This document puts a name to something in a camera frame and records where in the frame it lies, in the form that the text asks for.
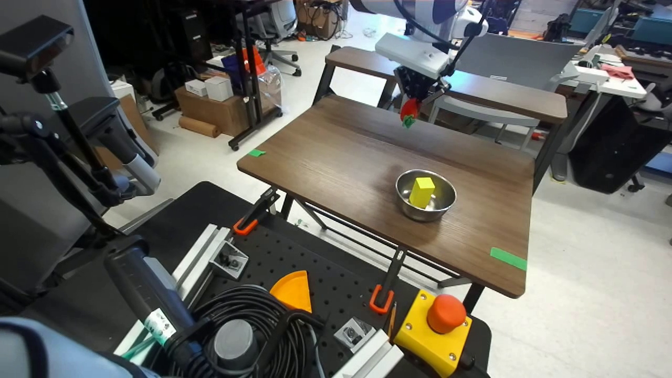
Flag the dark cylinder with label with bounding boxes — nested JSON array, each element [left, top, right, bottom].
[[103, 232, 202, 352]]

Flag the black camera on mount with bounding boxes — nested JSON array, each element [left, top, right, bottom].
[[0, 14, 76, 82]]

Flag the white desk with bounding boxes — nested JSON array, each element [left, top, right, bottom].
[[548, 41, 648, 185]]

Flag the yellow emergency stop red button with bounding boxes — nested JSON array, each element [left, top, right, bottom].
[[393, 287, 474, 378]]

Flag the black perforated base board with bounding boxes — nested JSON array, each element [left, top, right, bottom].
[[18, 179, 493, 378]]

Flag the black office chair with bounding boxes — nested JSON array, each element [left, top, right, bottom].
[[566, 90, 672, 197]]

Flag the silver wrist camera bar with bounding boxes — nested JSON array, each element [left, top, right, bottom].
[[374, 30, 456, 82]]

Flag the short aluminium extrusion rail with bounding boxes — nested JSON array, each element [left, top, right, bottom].
[[327, 327, 408, 378]]

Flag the grey black camera device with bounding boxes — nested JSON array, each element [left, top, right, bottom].
[[66, 93, 164, 208]]

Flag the black clamp orange handle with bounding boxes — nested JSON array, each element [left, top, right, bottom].
[[232, 185, 281, 236], [368, 245, 409, 317]]

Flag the brown wooden table black legs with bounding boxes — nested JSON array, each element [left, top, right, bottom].
[[236, 93, 537, 317]]

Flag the long aluminium extrusion rail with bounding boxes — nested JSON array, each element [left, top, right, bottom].
[[111, 221, 238, 359]]

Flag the grey round knob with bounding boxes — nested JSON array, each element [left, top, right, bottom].
[[211, 317, 259, 370]]

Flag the pale grey rounded housing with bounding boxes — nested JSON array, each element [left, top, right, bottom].
[[0, 314, 165, 378]]

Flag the round metal bowl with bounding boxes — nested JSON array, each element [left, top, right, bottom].
[[393, 166, 460, 224]]

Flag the red cloth item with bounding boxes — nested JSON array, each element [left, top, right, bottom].
[[603, 61, 638, 82]]

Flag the orange triangular plastic piece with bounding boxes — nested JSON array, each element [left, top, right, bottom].
[[267, 268, 314, 314]]

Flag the large cardboard box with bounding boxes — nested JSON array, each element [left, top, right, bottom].
[[175, 64, 286, 138]]

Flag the red plush toy green leaf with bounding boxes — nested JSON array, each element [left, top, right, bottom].
[[398, 98, 422, 130]]

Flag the small silver square bracket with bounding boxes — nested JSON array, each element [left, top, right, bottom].
[[331, 314, 377, 354], [208, 243, 253, 281]]

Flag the black cable coil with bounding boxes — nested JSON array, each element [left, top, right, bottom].
[[150, 281, 331, 378]]

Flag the white office chair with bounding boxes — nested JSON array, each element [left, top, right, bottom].
[[261, 0, 305, 80]]

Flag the small white box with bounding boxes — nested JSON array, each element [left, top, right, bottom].
[[203, 70, 236, 105], [182, 78, 208, 100]]

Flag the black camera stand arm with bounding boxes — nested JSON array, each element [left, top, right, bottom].
[[0, 69, 153, 310]]

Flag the narrow brown wooden table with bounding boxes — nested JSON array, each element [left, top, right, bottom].
[[310, 43, 572, 148]]

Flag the yellow block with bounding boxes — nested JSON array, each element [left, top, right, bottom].
[[408, 174, 438, 209]]

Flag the black floor stand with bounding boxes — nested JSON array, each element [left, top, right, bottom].
[[226, 0, 286, 153]]

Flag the stacked cardboard boxes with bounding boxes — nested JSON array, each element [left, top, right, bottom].
[[295, 0, 349, 40]]

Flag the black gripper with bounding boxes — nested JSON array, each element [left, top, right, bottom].
[[395, 63, 445, 107]]

